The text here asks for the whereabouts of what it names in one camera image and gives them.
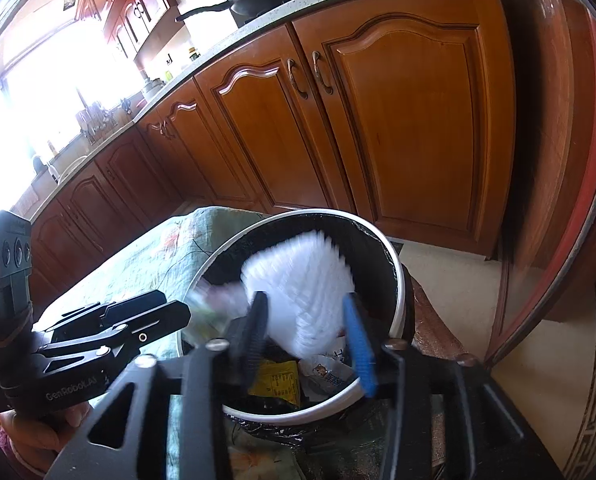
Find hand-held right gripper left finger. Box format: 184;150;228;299
43;291;270;480

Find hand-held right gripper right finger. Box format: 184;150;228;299
342;294;564;480

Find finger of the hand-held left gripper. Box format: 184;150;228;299
45;289;168;333
40;300;191;361

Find white blue wrapper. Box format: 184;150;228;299
298;352;356;393

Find white round trash bin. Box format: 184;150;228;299
178;208;414;423

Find white foam fruit net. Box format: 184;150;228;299
200;230;356;356

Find person's left hand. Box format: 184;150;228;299
0;400;95;476

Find teal floral tablecloth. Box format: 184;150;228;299
33;207;304;480

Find yellow packet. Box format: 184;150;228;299
248;360;300;406

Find silver embossed mat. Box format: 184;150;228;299
410;280;471;361

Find utensil rack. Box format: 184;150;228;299
75;102;119;141

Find bright kitchen window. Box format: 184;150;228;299
0;25;144;211

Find brown lower kitchen cabinets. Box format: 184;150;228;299
8;0;509;311

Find steel cooking pot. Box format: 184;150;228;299
140;76;166;103

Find bronze cabinet handle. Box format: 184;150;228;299
287;58;309;100
312;51;335;95

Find brown upper wall cabinets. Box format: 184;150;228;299
75;0;179;61

